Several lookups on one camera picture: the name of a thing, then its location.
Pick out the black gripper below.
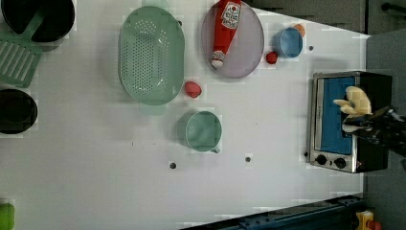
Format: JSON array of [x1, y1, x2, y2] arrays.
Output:
[[343, 106, 406, 156]]

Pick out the peeled plush banana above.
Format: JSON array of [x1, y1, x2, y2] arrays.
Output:
[[333, 86, 372, 118]]

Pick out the green mug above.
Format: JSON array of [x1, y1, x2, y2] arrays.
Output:
[[176, 110, 222, 153]]

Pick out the black silver toaster oven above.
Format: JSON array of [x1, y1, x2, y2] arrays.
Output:
[[309, 71, 392, 173]]

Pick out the yellow orange toy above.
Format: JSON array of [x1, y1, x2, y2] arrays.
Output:
[[356, 211, 382, 230]]

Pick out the blue bowl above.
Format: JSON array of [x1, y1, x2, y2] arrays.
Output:
[[272, 27, 303, 58]]

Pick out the small red plush strawberry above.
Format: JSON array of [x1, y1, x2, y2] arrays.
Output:
[[265, 52, 278, 64]]

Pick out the orange plush fruit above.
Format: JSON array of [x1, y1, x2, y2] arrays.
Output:
[[294, 24, 305, 37]]

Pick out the grey round plate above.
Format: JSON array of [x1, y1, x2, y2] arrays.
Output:
[[200, 2, 264, 79]]

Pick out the pink plush strawberry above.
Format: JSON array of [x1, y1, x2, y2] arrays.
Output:
[[184, 81, 202, 99]]

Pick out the red plush ketchup bottle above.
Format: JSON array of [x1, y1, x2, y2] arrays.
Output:
[[211, 0, 241, 68]]

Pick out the green perforated colander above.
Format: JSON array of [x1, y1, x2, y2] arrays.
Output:
[[119, 6, 185, 105]]

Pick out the black round bowl top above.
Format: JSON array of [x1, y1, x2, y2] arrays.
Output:
[[1, 0, 76, 43]]

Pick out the black round bowl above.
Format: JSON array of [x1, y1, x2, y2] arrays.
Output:
[[0, 89, 37, 134], [1, 0, 76, 43]]

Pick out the black round bowl left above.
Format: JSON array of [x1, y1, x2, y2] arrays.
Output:
[[0, 89, 37, 134]]

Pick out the green dish rack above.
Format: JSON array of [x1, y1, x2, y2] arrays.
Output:
[[0, 10, 44, 88]]

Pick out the bright green object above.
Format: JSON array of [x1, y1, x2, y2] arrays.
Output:
[[0, 203, 15, 230]]

